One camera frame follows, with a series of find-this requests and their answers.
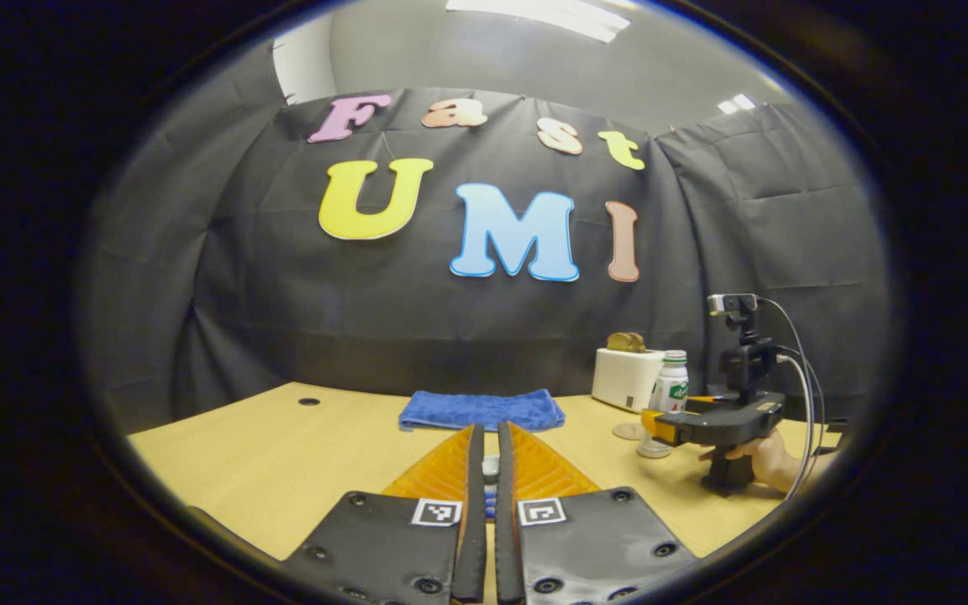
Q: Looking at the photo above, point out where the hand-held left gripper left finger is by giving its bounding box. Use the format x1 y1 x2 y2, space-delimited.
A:
281 423 488 605

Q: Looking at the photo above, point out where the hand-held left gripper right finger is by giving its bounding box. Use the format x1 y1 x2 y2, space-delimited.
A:
496 421 700 605

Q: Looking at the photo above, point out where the white water bottle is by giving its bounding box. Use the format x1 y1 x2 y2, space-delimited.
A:
637 350 691 460

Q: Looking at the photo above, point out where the white toaster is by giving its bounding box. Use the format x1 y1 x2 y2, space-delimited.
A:
591 347 667 413

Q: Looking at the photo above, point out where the blue towel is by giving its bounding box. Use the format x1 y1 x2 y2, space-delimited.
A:
398 387 566 434

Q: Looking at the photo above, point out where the black backdrop cloth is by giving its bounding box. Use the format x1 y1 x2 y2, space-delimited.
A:
81 46 897 434

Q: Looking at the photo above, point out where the ceiling light panel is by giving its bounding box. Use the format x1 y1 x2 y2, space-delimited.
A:
446 0 632 44

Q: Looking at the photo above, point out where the white cable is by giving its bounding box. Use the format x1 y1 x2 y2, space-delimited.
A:
776 354 816 498

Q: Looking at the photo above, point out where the black cable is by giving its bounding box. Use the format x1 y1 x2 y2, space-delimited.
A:
755 297 827 459

